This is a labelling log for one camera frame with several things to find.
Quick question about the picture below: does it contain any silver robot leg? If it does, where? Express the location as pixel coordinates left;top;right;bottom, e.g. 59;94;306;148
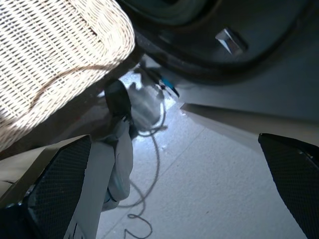
62;79;134;239

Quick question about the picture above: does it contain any pale woven laundry basket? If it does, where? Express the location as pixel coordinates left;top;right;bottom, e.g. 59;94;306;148
0;0;137;152

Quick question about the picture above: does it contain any thin grey floor cable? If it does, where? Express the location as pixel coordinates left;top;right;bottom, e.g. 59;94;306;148
124;98;169;239

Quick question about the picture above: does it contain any small blue black connector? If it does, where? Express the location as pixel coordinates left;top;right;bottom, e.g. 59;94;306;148
156;77;180;98

